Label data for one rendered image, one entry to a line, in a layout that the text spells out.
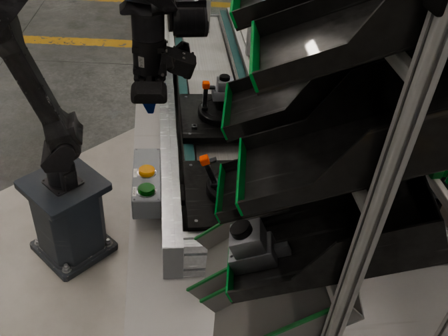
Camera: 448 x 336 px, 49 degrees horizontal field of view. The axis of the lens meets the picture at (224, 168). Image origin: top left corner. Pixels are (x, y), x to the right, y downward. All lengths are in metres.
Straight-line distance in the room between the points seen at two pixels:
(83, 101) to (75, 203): 2.44
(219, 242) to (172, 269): 0.16
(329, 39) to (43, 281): 0.85
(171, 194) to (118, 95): 2.34
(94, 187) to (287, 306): 0.48
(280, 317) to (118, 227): 0.57
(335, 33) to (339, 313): 0.33
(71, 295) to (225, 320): 0.38
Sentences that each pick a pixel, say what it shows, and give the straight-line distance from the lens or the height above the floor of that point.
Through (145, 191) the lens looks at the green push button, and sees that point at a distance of 1.16.
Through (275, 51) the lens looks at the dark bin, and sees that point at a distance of 0.53.
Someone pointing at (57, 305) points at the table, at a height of 0.86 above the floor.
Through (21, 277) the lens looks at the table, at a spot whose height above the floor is 0.86.
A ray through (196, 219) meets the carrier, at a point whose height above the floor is 0.97.
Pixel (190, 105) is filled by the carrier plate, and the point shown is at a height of 0.97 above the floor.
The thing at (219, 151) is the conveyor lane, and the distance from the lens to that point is 1.39.
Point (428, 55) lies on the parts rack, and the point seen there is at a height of 1.58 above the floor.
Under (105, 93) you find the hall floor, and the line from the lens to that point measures 3.50.
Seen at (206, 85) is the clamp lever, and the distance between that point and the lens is 1.38.
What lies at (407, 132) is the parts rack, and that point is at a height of 1.50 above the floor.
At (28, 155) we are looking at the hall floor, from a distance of 2.99.
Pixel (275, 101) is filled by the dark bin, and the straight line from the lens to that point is 0.72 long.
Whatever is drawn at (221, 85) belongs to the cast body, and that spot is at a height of 1.08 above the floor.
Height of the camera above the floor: 1.74
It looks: 38 degrees down
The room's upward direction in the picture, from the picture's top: 5 degrees clockwise
